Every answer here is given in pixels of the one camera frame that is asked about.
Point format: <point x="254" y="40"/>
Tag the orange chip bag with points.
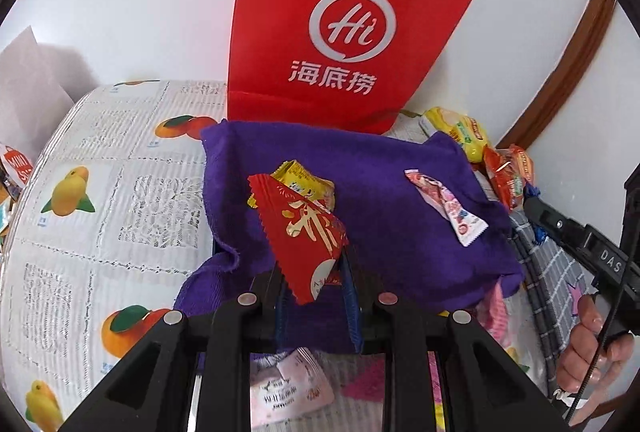
<point x="510" y="177"/>

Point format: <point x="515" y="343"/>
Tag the light pink snack packet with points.
<point x="492" y="317"/>

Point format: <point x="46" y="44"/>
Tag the yellow snack packet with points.
<point x="305" y="179"/>

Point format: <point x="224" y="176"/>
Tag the magenta snack packet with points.
<point x="365" y="379"/>

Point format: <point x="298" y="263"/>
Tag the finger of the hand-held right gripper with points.
<point x="560" y="227"/>

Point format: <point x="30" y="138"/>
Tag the fruit print tablecloth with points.
<point x="100" y="237"/>

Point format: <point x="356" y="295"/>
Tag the brown wooden door frame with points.
<point x="565" y="66"/>

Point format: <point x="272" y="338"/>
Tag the pale pink snack packet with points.
<point x="292" y="387"/>

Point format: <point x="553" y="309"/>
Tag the red snack packet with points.
<point x="300" y="232"/>

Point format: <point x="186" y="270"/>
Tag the white plastic shopping bag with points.
<point x="30" y="76"/>

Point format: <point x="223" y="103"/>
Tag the purple towel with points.
<point x="390" y="212"/>

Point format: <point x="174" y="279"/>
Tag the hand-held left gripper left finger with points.
<point x="280" y="317"/>

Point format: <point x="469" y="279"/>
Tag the yellow chip bag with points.
<point x="460" y="129"/>

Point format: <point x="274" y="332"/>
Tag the blue snack packet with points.
<point x="539" y="234"/>

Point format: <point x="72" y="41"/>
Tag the pink white striped snack packet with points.
<point x="450" y="204"/>

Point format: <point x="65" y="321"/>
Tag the person's right hand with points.
<point x="582" y="352"/>

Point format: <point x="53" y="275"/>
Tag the grey checked cloth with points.
<point x="555" y="282"/>

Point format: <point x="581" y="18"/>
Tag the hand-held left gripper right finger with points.
<point x="350" y="312"/>

